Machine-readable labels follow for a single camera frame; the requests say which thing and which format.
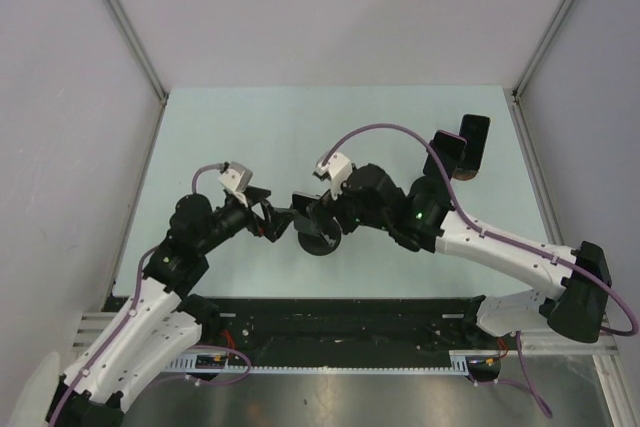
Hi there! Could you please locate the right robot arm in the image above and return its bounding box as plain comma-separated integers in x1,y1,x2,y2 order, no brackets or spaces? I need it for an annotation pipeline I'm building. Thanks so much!
309,160,610,348

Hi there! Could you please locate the silver white phone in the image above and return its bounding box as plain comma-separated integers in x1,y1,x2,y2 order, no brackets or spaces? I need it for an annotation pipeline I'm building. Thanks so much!
291,192,321,218

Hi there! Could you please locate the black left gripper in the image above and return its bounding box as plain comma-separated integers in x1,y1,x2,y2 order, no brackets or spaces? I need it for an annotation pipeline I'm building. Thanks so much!
196,186,298,255

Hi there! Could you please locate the purple phone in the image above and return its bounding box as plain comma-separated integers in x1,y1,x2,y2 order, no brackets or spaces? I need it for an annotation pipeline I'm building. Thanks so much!
423,130,467,180

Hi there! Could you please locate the aluminium frame post left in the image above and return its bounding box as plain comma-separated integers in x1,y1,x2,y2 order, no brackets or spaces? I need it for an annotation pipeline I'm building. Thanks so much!
101,0,168,106

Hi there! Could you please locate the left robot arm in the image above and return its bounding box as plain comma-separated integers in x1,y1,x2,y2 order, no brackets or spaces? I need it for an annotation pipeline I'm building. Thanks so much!
46,187,296,426

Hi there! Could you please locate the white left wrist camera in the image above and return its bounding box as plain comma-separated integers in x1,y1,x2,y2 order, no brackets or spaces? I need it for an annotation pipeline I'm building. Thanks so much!
218,162,253,194

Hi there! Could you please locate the black stand with ball joint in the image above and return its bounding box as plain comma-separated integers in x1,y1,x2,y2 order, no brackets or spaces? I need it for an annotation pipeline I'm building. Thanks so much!
294,216,342,257

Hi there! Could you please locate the round wooden phone stand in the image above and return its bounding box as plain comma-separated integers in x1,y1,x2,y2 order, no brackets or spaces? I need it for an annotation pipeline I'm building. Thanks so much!
452,168,478,181

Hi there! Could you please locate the aluminium table rail right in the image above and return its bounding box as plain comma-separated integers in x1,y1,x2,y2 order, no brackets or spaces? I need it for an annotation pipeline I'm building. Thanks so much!
505,89,573,245

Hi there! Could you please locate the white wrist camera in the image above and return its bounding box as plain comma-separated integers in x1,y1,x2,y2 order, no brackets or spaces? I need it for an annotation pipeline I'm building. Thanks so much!
313,152,354,200
218,162,253,194

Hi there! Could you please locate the white slotted cable duct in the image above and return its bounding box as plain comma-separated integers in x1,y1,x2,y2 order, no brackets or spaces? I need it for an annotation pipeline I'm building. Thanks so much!
159,351,501,376

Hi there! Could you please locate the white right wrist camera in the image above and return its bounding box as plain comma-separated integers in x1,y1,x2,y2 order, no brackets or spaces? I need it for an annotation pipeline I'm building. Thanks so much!
313,152,354,200

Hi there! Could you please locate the aluminium frame post right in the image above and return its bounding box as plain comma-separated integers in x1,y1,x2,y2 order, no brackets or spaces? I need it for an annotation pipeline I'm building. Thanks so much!
511,0,578,103

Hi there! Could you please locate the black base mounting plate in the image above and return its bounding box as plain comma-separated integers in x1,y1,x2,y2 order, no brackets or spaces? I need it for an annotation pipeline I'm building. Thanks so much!
102,294,506,368

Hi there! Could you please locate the aluminium frame post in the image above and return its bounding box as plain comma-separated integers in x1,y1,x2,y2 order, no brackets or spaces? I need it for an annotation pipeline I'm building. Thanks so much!
101,0,168,106
511,0,578,103

